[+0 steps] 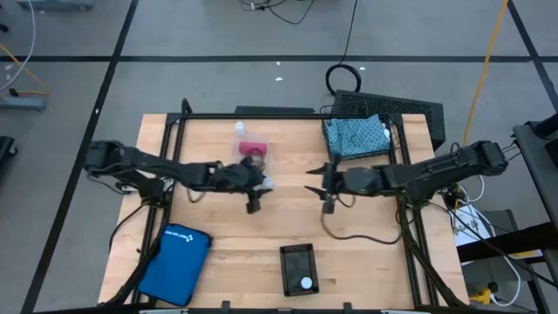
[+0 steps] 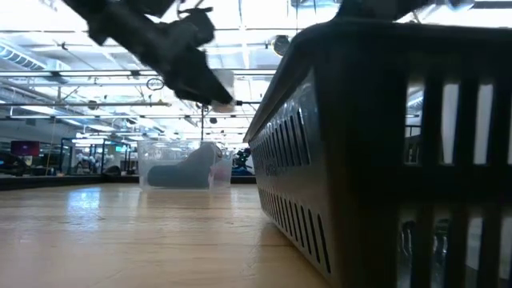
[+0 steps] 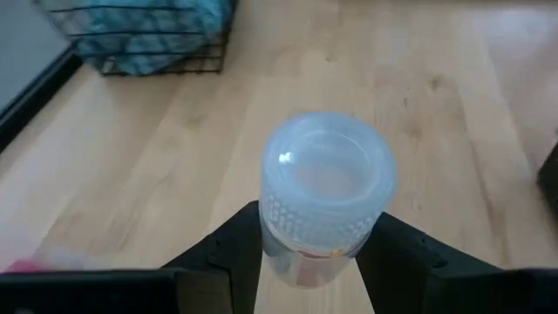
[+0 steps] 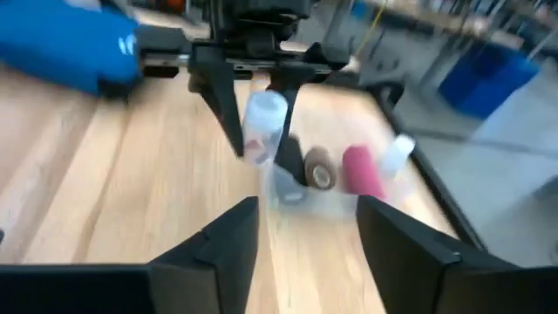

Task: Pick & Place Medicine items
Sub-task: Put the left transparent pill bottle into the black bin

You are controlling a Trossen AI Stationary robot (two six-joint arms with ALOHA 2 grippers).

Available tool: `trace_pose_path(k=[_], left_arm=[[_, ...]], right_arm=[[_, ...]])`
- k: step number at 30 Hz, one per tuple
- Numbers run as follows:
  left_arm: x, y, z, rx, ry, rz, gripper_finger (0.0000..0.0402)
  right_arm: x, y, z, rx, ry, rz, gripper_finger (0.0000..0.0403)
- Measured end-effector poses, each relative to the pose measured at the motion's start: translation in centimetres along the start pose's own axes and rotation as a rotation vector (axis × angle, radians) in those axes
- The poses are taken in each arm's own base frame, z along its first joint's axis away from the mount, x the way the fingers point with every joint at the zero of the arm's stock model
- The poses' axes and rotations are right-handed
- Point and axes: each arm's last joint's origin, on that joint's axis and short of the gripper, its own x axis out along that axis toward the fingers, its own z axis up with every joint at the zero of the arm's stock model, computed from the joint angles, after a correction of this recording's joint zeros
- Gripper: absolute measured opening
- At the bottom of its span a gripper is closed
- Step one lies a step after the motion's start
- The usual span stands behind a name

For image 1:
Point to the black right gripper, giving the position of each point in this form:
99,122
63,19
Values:
336,183

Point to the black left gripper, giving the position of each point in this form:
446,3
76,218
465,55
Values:
237,179

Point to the pink bandage roll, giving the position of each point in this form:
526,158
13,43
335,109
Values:
252,148

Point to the clear plastic container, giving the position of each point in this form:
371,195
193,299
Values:
234,152

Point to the white bottle cap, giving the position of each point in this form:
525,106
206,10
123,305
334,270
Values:
306,282

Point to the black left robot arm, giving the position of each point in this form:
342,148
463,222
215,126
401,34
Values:
144,163

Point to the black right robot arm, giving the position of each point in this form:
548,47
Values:
436,172

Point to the blue patterned cloth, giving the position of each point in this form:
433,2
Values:
357,135

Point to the small white object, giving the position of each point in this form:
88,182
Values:
386,131

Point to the black plastic basket tray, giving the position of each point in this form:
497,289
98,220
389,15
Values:
296,264

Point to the black perforated metal case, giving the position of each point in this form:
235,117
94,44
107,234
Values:
392,104

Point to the blue first aid pouch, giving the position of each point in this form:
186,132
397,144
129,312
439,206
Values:
174,266

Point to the white printed paper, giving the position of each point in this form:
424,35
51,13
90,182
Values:
468,227

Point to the black shelf bar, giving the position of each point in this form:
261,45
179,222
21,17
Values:
501,242

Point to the yellow power plug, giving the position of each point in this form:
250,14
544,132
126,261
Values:
481,297

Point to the black side cart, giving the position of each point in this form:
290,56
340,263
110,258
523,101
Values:
536,165

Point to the grey stand base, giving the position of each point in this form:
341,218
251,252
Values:
22,104

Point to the black floor object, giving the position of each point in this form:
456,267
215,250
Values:
5,146

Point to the grey metal bar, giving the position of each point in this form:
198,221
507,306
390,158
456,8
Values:
56,4

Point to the black aluminium table frame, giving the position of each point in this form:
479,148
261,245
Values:
261,116

